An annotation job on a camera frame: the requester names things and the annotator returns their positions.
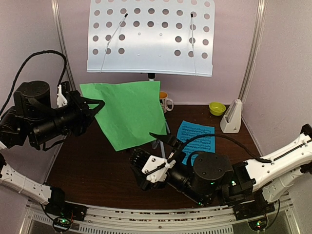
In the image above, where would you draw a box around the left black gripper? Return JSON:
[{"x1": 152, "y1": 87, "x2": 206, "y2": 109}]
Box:
[{"x1": 28, "y1": 89, "x2": 104, "y2": 146}]

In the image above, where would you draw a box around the blue paper sheet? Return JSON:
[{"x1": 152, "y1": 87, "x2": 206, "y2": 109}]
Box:
[{"x1": 177, "y1": 121, "x2": 215, "y2": 165}]

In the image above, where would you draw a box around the green sheet music page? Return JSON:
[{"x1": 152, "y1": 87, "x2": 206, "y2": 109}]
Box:
[{"x1": 80, "y1": 81, "x2": 166, "y2": 151}]

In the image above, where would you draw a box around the light blue music stand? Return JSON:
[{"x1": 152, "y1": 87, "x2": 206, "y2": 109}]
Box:
[{"x1": 86, "y1": 0, "x2": 215, "y2": 159}]

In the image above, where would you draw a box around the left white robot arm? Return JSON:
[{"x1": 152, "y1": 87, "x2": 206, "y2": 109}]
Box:
[{"x1": 0, "y1": 80, "x2": 105, "y2": 216}]

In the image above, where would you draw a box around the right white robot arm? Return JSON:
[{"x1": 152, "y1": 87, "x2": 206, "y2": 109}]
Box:
[{"x1": 130, "y1": 124, "x2": 312, "y2": 215}]

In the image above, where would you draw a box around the patterned mug with orange inside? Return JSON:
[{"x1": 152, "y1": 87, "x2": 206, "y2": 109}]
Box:
[{"x1": 159, "y1": 91, "x2": 174, "y2": 113}]

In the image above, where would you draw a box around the small green bowl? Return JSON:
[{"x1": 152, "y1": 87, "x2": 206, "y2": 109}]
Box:
[{"x1": 209, "y1": 102, "x2": 226, "y2": 116}]

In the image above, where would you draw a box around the white metronome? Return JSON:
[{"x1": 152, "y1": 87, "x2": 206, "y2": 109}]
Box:
[{"x1": 220, "y1": 99, "x2": 242, "y2": 134}]

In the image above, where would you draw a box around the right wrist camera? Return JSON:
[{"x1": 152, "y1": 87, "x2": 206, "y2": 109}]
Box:
[{"x1": 141, "y1": 156, "x2": 176, "y2": 183}]

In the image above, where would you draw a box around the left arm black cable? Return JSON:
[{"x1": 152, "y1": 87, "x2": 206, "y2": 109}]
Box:
[{"x1": 0, "y1": 50, "x2": 68, "y2": 115}]

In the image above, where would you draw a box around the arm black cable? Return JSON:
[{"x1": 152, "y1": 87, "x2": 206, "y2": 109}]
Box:
[
  {"x1": 170, "y1": 135, "x2": 273, "y2": 164},
  {"x1": 0, "y1": 50, "x2": 68, "y2": 115}
]

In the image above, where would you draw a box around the front aluminium rail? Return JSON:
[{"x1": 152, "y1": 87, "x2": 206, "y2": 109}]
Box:
[{"x1": 19, "y1": 192, "x2": 299, "y2": 234}]

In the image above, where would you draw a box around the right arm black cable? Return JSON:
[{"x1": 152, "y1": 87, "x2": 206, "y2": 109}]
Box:
[{"x1": 170, "y1": 135, "x2": 273, "y2": 164}]

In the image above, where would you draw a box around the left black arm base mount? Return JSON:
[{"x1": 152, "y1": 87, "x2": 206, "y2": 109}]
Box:
[{"x1": 41, "y1": 187, "x2": 87, "y2": 233}]

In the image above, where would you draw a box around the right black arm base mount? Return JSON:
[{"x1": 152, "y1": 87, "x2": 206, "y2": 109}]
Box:
[{"x1": 233, "y1": 192, "x2": 275, "y2": 221}]

